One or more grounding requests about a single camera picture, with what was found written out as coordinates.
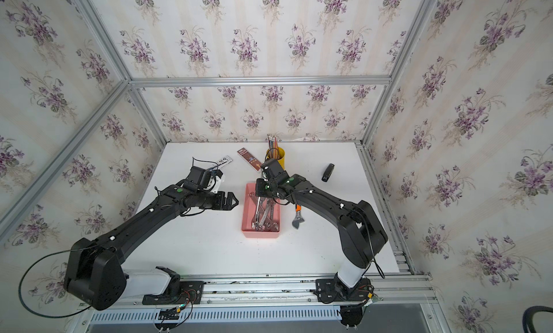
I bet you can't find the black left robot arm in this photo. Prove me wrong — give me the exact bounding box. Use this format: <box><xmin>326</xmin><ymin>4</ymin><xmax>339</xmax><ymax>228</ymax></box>
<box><xmin>63</xmin><ymin>181</ymin><xmax>239</xmax><ymax>311</ymax></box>

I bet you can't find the brown pencil box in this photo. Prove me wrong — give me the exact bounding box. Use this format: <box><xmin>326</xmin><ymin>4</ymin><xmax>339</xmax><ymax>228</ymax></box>
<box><xmin>237</xmin><ymin>147</ymin><xmax>262</xmax><ymax>172</ymax></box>

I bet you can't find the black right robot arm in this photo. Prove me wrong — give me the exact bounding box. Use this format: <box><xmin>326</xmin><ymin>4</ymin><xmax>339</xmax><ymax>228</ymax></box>
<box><xmin>255</xmin><ymin>175</ymin><xmax>388</xmax><ymax>289</ymax></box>

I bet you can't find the long silver combination wrench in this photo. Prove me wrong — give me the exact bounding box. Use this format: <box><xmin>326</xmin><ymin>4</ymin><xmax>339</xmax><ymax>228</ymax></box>
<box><xmin>249</xmin><ymin>193</ymin><xmax>279</xmax><ymax>232</ymax></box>

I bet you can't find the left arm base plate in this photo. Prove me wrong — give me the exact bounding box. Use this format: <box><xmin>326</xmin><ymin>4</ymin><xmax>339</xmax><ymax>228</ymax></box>
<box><xmin>142</xmin><ymin>281</ymin><xmax>205</xmax><ymax>306</ymax></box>

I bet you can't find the orange handled adjustable wrench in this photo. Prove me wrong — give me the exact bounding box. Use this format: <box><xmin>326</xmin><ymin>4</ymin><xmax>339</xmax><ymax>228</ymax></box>
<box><xmin>292</xmin><ymin>204</ymin><xmax>305</xmax><ymax>229</ymax></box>

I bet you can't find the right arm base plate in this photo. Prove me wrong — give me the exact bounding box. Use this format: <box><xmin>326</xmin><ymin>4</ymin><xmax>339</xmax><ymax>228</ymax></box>
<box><xmin>313</xmin><ymin>278</ymin><xmax>374</xmax><ymax>304</ymax></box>

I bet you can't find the pink plastic storage box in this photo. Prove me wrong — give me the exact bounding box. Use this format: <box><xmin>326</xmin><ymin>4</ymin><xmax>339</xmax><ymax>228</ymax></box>
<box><xmin>241</xmin><ymin>183</ymin><xmax>281</xmax><ymax>239</ymax></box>

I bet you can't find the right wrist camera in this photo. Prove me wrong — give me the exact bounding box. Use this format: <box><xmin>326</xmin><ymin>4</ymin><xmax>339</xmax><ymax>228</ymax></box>
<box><xmin>261</xmin><ymin>159</ymin><xmax>289</xmax><ymax>183</ymax></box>

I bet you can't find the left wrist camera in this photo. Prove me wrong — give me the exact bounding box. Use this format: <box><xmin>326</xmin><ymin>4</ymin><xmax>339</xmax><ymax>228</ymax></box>
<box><xmin>182</xmin><ymin>166</ymin><xmax>225</xmax><ymax>193</ymax></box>

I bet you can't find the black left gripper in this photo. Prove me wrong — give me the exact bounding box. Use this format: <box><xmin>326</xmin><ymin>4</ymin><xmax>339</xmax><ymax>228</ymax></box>
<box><xmin>195</xmin><ymin>190</ymin><xmax>240</xmax><ymax>210</ymax></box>

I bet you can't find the bundle of coloured pencils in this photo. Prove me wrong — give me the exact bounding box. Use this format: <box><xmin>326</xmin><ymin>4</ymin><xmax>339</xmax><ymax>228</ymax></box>
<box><xmin>266</xmin><ymin>134</ymin><xmax>279</xmax><ymax>160</ymax></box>

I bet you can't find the aluminium mounting rail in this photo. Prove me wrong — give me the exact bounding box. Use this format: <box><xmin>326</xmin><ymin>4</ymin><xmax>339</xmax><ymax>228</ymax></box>
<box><xmin>110</xmin><ymin>273</ymin><xmax>438</xmax><ymax>309</ymax></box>

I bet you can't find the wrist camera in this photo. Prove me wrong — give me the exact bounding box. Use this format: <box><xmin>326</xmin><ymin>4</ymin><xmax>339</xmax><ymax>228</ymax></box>
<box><xmin>182</xmin><ymin>166</ymin><xmax>225</xmax><ymax>193</ymax></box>
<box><xmin>261</xmin><ymin>159</ymin><xmax>289</xmax><ymax>183</ymax></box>

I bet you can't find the yellow pencil cup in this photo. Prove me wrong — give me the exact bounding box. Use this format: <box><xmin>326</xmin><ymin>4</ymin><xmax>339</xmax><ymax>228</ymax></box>
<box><xmin>265</xmin><ymin>147</ymin><xmax>285</xmax><ymax>169</ymax></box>

